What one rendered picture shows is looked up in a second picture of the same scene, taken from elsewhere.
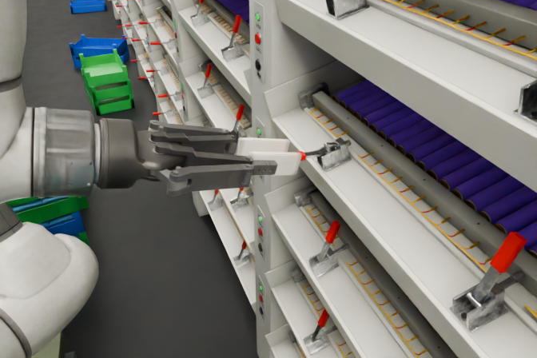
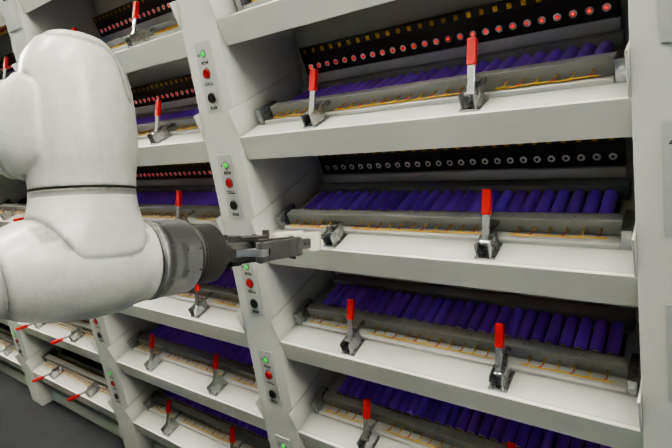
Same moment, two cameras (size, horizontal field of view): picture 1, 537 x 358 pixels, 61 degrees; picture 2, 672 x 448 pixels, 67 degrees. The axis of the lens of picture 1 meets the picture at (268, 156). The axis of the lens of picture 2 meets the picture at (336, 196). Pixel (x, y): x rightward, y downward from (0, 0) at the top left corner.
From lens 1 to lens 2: 38 cm
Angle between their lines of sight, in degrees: 34
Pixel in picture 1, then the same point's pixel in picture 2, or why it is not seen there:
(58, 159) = (179, 246)
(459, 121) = (431, 135)
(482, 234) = (463, 217)
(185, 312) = not seen: outside the picture
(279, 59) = (254, 191)
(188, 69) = not seen: hidden behind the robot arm
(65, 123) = (170, 223)
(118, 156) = (214, 242)
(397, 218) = (407, 242)
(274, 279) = (298, 418)
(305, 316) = (344, 431)
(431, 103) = (409, 136)
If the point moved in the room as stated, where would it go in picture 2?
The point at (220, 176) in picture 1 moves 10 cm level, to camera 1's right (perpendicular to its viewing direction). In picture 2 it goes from (285, 245) to (347, 225)
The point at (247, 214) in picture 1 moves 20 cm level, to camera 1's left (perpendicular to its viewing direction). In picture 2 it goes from (231, 391) to (143, 430)
